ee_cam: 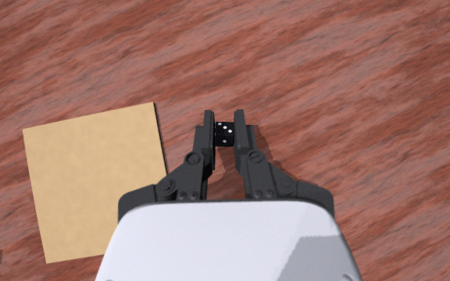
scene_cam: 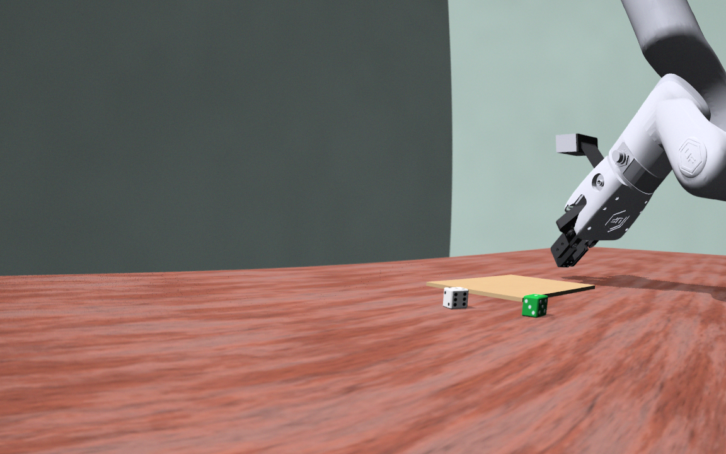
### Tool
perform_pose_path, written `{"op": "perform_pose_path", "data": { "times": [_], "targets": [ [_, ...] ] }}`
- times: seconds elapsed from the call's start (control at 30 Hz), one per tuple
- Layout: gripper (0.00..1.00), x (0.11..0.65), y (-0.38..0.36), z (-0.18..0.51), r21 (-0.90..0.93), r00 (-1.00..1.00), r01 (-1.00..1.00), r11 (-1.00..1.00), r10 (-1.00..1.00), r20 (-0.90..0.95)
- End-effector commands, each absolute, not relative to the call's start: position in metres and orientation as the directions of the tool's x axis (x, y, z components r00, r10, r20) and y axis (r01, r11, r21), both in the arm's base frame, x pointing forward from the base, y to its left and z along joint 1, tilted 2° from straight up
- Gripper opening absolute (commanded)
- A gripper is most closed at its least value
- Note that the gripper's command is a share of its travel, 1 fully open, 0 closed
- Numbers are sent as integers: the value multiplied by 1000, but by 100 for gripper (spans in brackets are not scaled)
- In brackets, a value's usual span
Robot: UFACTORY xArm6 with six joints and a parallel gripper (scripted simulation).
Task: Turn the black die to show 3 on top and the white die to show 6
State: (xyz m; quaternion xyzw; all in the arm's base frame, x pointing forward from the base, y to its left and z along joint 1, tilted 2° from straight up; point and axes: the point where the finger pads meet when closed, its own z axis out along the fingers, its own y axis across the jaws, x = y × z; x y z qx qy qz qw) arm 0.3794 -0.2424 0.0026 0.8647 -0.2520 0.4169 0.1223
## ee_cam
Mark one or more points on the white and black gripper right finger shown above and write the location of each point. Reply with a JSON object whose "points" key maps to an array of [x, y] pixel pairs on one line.
{"points": [[264, 180]]}

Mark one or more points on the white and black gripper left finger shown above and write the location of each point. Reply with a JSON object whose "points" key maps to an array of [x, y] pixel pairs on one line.
{"points": [[188, 181]]}

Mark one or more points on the tan square mat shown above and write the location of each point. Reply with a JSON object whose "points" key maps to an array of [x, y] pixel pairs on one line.
{"points": [[79, 168]]}

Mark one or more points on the black die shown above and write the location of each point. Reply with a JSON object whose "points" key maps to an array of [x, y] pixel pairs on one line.
{"points": [[224, 134]]}

